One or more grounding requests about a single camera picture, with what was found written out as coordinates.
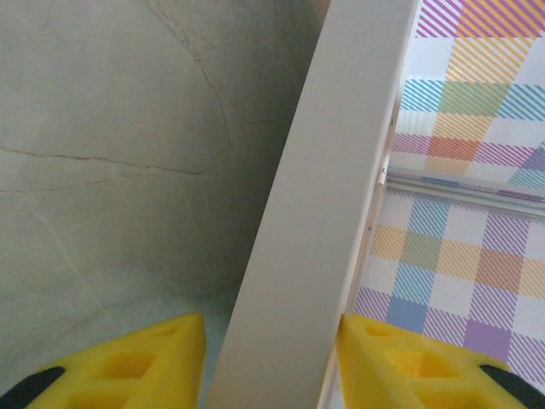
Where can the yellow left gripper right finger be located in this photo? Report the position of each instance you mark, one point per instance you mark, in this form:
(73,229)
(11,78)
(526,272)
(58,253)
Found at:
(417,375)

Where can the colourful plaid backdrop panel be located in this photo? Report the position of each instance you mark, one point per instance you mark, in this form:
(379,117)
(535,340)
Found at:
(468,85)
(447,277)

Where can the aluminium corner post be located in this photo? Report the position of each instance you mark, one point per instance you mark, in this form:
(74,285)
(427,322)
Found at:
(468,194)

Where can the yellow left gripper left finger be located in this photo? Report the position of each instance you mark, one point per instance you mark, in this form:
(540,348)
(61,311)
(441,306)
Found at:
(127,375)

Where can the white picture frame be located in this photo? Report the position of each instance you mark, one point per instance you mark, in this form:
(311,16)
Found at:
(319,213)

